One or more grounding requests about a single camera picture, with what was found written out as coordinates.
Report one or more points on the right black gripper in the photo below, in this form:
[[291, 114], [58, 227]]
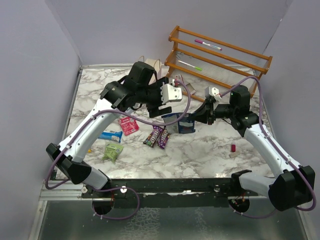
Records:
[[208, 110]]

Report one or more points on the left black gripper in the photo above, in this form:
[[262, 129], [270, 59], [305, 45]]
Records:
[[153, 110]]

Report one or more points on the blue Burts chips bag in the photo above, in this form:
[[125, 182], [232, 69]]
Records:
[[183, 126]]

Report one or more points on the purple m&m's packet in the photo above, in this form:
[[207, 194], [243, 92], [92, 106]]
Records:
[[163, 139], [153, 136]]

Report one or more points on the pink snack packet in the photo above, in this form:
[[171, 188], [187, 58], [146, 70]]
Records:
[[128, 125]]

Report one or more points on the blue white snack bar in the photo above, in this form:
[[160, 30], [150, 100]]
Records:
[[111, 135]]

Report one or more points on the pink paper bag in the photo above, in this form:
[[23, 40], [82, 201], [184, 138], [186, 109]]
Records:
[[160, 69]]

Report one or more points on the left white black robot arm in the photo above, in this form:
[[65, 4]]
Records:
[[117, 98]]

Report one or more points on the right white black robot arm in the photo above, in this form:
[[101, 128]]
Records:
[[292, 184]]

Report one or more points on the small red white box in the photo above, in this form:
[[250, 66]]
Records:
[[179, 77]]

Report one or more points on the small red cylinder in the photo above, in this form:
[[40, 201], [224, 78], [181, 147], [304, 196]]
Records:
[[233, 148]]

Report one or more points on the green tipped white pen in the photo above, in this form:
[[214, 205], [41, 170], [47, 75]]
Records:
[[190, 65]]

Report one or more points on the small beige block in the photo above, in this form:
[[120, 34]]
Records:
[[234, 154]]

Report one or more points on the wooden shelf rack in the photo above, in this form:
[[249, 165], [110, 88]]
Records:
[[224, 68]]

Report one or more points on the green snack packet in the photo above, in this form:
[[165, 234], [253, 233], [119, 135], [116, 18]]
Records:
[[112, 151]]

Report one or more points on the pink marker pen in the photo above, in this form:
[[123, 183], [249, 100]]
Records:
[[208, 44]]

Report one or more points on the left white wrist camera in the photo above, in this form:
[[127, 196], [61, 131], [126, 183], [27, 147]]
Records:
[[170, 94]]

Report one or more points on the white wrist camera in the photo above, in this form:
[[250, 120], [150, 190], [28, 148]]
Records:
[[170, 94], [212, 92]]

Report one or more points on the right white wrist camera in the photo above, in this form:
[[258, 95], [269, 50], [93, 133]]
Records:
[[212, 92]]

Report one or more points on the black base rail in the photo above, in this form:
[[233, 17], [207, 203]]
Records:
[[166, 192]]

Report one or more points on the aluminium frame rail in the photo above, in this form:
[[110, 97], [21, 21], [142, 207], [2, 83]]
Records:
[[65, 192]]

